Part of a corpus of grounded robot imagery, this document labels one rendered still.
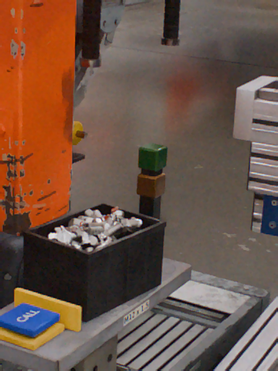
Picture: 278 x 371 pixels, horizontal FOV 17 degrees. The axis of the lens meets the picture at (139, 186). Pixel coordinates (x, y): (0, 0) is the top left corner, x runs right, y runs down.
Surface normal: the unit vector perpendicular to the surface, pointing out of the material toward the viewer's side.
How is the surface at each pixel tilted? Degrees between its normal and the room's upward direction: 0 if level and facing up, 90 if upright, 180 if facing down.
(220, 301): 0
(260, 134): 90
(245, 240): 0
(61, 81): 90
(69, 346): 0
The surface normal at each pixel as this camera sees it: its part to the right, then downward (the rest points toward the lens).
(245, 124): -0.44, 0.26
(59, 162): 0.87, 0.19
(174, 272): 0.05, -0.95
